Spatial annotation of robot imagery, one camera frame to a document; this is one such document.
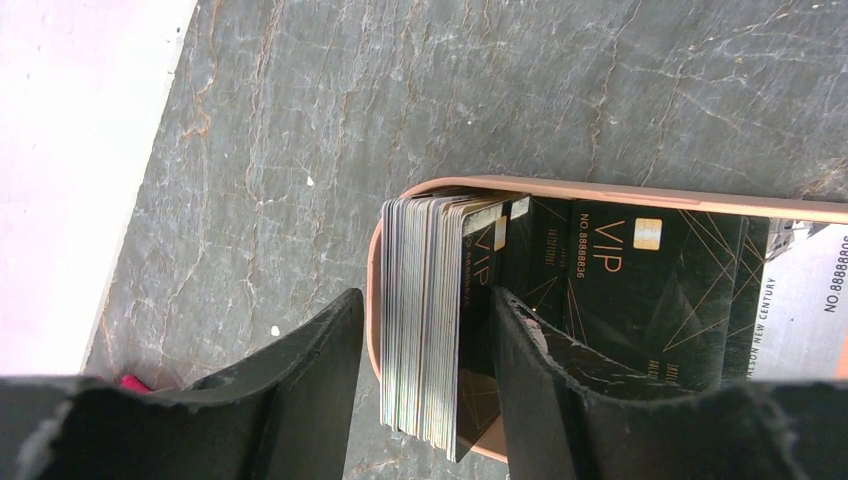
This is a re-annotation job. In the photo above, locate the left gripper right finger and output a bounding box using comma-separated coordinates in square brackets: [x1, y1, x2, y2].
[491, 288, 847, 479]

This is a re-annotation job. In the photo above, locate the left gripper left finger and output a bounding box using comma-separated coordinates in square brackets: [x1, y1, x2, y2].
[1, 288, 364, 479]

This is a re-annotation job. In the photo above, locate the stack of upright cards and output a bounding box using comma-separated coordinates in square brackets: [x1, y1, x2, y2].
[376, 188, 531, 462]

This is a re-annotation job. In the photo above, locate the pink oval card tray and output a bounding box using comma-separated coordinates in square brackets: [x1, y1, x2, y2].
[366, 176, 847, 465]

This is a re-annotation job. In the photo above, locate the silver card in tray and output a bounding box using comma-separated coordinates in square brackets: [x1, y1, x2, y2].
[748, 220, 847, 380]

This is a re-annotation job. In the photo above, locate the red crumpled cloth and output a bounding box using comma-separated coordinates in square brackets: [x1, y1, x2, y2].
[119, 375, 153, 394]

